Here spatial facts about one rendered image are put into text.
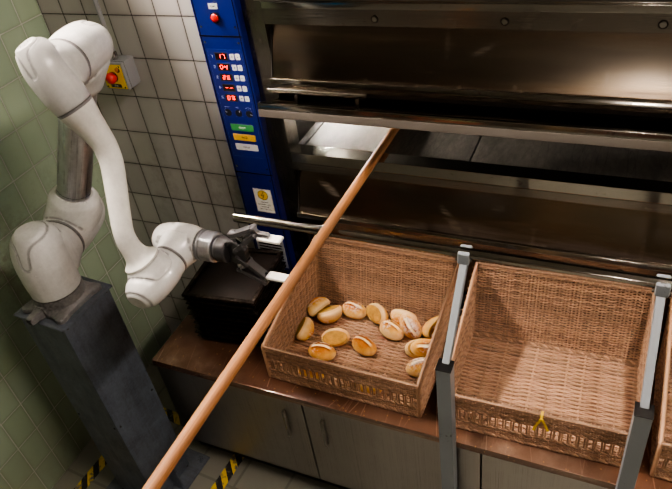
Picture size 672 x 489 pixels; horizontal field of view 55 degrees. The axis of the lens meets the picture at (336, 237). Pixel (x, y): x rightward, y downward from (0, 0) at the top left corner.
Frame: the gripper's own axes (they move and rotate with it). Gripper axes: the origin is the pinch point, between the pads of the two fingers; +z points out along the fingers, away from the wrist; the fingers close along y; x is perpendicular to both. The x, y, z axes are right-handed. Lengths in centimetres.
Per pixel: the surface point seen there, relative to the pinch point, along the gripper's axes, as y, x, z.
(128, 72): -27, -49, -81
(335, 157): 2, -55, -9
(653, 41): -40, -58, 82
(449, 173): 3, -55, 30
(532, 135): -21, -41, 57
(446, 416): 43, 4, 46
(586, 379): 60, -35, 79
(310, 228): 2.7, -17.9, -0.4
